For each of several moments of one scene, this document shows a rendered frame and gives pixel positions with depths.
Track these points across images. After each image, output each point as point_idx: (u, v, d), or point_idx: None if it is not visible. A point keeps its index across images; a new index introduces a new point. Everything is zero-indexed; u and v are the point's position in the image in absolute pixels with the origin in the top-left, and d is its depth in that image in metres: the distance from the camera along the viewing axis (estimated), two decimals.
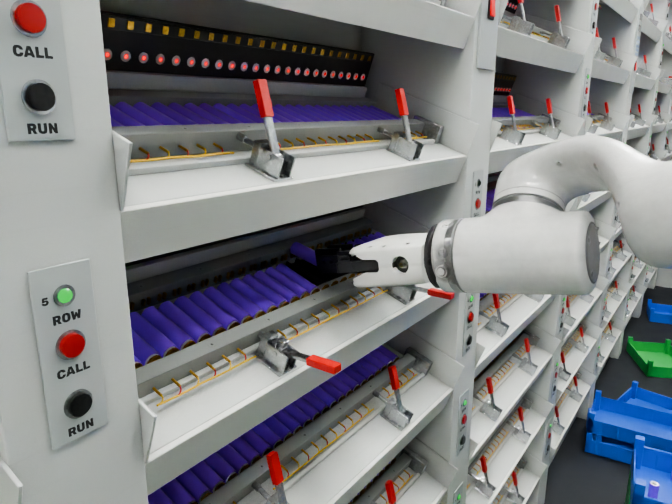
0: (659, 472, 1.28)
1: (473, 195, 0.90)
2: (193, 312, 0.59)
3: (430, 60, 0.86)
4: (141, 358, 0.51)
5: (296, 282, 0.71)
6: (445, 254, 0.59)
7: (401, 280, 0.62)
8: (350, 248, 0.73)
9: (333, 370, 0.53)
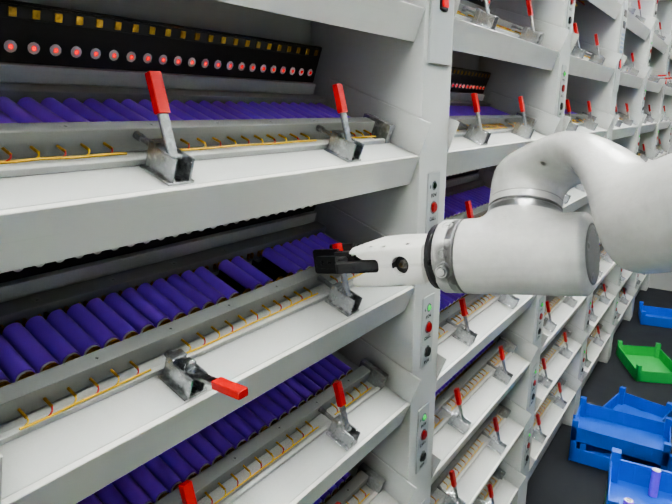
0: (636, 486, 1.23)
1: (428, 198, 0.84)
2: (85, 322, 0.54)
3: (380, 54, 0.81)
4: (11, 375, 0.46)
5: (215, 286, 0.67)
6: (445, 254, 0.59)
7: (401, 280, 0.62)
8: (352, 247, 0.73)
9: (237, 395, 0.48)
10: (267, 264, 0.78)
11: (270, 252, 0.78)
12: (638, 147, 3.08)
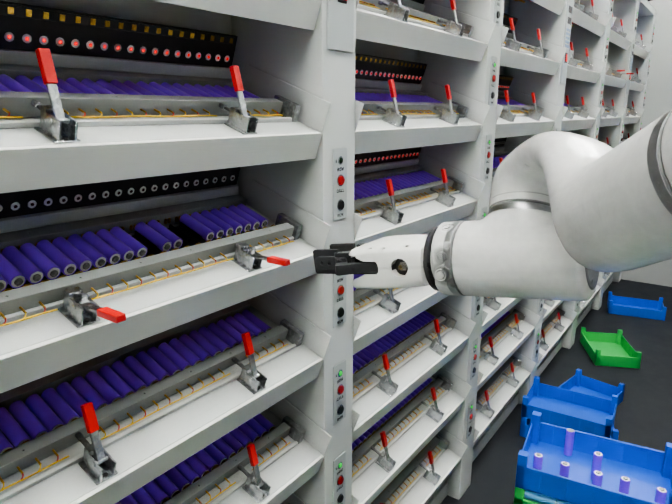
0: (554, 446, 1.32)
1: (334, 171, 0.94)
2: None
3: (288, 42, 0.90)
4: None
5: (126, 242, 0.76)
6: (444, 257, 0.59)
7: (400, 282, 0.62)
8: (352, 247, 0.73)
9: (115, 319, 0.57)
10: (184, 228, 0.87)
11: (186, 218, 0.87)
12: (604, 141, 3.18)
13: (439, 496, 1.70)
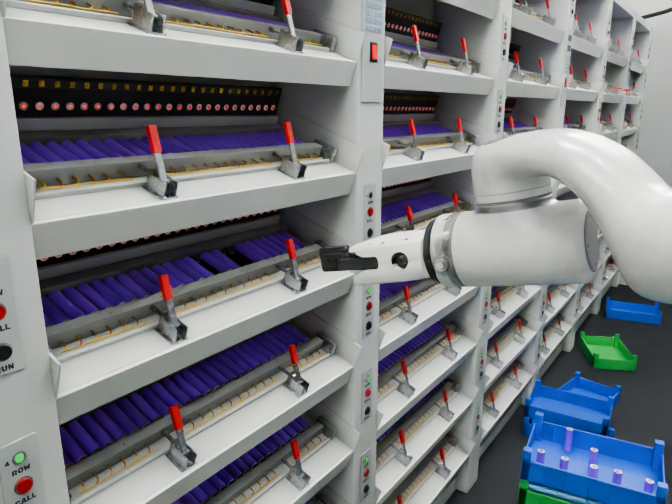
0: (555, 443, 1.47)
1: (365, 205, 1.08)
2: (103, 291, 0.78)
3: (326, 94, 1.05)
4: (57, 322, 0.71)
5: (197, 270, 0.91)
6: (444, 248, 0.59)
7: (401, 276, 0.62)
8: (347, 249, 0.72)
9: (158, 276, 0.75)
10: (238, 255, 1.02)
11: (241, 246, 1.02)
12: None
13: (449, 490, 1.85)
